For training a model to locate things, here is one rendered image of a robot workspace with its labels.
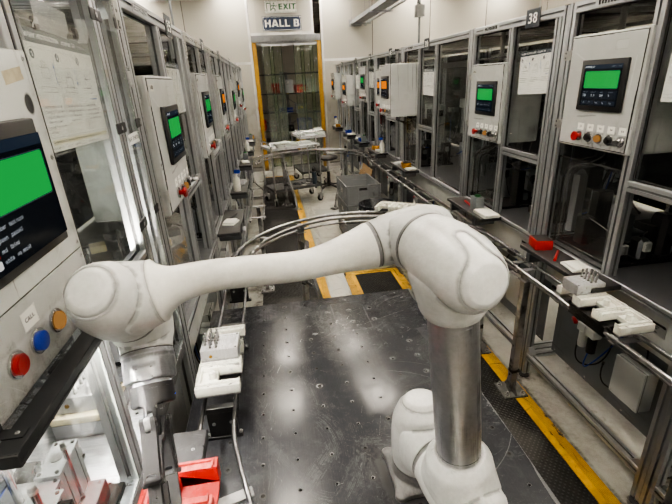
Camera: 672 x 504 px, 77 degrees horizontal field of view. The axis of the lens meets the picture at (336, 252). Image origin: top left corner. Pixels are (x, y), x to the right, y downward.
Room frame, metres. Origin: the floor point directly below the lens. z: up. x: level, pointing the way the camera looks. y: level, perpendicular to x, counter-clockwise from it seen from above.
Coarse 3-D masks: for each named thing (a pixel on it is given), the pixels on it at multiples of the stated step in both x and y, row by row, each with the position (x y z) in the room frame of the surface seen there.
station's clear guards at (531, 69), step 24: (552, 24) 2.31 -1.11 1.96; (480, 48) 3.04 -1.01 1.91; (504, 48) 2.74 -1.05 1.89; (528, 72) 2.46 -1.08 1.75; (528, 96) 2.43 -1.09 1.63; (528, 120) 2.41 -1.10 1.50; (480, 144) 2.94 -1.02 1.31; (528, 144) 2.39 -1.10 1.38; (480, 168) 2.91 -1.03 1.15; (480, 192) 2.88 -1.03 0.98
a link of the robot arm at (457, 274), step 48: (432, 240) 0.68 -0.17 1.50; (480, 240) 0.65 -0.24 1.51; (432, 288) 0.64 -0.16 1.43; (480, 288) 0.60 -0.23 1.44; (432, 336) 0.69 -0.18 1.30; (432, 384) 0.71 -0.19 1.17; (480, 384) 0.69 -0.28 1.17; (480, 432) 0.69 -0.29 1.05; (432, 480) 0.69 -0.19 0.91; (480, 480) 0.65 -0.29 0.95
